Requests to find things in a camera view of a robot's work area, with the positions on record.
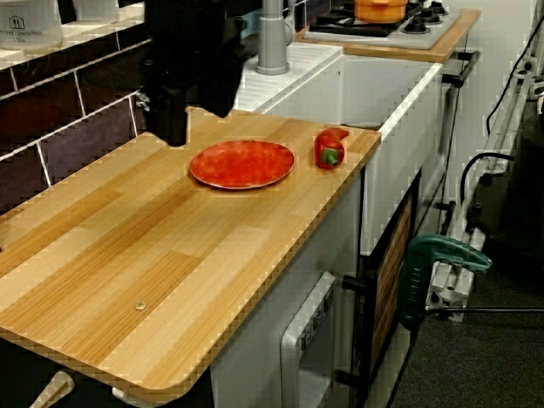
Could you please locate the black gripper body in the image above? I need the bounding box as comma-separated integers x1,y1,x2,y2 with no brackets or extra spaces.
142,25,248,99

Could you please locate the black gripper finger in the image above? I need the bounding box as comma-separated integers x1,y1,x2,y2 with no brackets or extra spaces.
193,63,244,121
148,87,190,148

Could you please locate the red toy bell pepper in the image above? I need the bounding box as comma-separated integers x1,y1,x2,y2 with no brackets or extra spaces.
313,127,350,171

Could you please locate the red round plate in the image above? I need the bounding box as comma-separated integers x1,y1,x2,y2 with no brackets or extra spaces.
189,139,296,191

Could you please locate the teal toy microwave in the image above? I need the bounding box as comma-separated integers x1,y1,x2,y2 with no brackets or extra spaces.
241,14,262,43

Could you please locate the grey toy faucet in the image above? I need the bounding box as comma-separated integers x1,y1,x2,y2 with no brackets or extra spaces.
256,0,295,77

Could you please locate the plain white container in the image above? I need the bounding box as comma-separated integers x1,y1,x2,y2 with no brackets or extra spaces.
70,0,121,24

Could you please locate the white printed container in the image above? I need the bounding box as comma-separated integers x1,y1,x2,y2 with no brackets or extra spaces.
0,0,65,50

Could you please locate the orange toy pot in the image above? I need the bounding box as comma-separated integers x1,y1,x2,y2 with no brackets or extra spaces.
353,0,408,25

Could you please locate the white toy sink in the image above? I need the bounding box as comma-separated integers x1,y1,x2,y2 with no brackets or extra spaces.
235,41,445,257

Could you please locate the grey toy stove top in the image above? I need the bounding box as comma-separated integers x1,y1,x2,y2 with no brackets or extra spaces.
302,7,462,50

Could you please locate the wooden stove counter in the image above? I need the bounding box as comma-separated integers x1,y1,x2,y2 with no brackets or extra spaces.
295,8,482,64

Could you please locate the black towel bar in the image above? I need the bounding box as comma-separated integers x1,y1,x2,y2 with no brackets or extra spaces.
441,49,482,88

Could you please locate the wooden cabinet panel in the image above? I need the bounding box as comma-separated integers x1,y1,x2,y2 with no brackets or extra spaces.
368,195,416,376

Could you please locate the white toy oven door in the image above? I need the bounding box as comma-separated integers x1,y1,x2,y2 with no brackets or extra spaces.
279,271,337,408

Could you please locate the dark equipment box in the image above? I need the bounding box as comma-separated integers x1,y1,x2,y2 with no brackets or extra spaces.
479,99,544,258

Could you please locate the black cabinet handle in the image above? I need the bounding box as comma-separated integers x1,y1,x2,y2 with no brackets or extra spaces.
334,368,363,386
436,199,458,235
342,275,376,295

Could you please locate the thick black looped cable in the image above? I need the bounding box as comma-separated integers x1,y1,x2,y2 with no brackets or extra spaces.
460,151,518,210

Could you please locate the white clamp handle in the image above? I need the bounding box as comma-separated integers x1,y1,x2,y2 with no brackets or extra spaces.
110,384,142,403
28,370,76,408

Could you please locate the aluminium profile frame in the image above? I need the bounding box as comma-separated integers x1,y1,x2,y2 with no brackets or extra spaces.
424,40,544,324

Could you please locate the thin black hanging cable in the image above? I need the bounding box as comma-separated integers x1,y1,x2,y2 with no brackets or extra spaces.
485,23,544,139

